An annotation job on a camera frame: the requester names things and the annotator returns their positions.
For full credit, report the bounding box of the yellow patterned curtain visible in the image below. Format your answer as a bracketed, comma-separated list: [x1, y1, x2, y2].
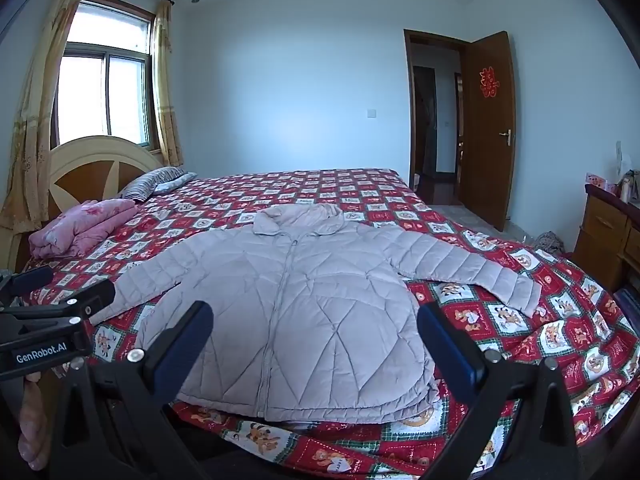
[150, 0, 185, 168]
[0, 0, 93, 233]

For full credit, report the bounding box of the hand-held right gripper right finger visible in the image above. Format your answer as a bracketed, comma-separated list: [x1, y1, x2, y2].
[416, 302, 596, 480]

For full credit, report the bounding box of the wooden bed headboard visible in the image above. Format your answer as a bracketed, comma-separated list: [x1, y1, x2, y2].
[15, 135, 163, 273]

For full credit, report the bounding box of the striped pillow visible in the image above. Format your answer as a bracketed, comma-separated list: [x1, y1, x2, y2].
[120, 166, 187, 204]

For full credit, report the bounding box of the grey cloth bundle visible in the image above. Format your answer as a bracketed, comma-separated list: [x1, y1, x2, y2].
[535, 231, 566, 256]

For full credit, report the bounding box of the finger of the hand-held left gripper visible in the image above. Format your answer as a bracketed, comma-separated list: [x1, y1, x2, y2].
[0, 279, 117, 334]
[0, 266, 55, 306]

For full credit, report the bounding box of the wooden cabinet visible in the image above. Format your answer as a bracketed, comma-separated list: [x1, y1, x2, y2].
[572, 184, 640, 293]

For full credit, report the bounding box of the brown wooden door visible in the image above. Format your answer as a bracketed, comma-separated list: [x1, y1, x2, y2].
[460, 31, 517, 233]

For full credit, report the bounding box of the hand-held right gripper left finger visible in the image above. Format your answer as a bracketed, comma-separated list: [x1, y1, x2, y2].
[47, 301, 236, 480]

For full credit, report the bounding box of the brown door frame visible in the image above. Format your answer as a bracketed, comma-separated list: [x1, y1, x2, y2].
[403, 29, 471, 208]

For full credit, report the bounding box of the grey patterned pillow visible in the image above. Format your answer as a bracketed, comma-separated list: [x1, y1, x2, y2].
[150, 172, 198, 196]

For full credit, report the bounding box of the light grey quilted jacket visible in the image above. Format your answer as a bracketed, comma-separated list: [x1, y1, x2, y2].
[91, 203, 543, 422]

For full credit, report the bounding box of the pink folded blanket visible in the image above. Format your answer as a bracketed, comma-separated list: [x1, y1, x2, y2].
[28, 199, 138, 261]

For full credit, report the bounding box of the person's left hand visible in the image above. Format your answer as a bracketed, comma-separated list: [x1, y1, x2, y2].
[17, 372, 53, 471]

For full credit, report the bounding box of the red paper door decoration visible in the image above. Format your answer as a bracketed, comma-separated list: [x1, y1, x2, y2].
[478, 66, 499, 98]

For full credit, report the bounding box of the window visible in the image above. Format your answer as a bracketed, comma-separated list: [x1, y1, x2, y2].
[50, 0, 156, 153]

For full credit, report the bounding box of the red printed bedspread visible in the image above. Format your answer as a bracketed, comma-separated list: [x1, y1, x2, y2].
[25, 167, 640, 480]

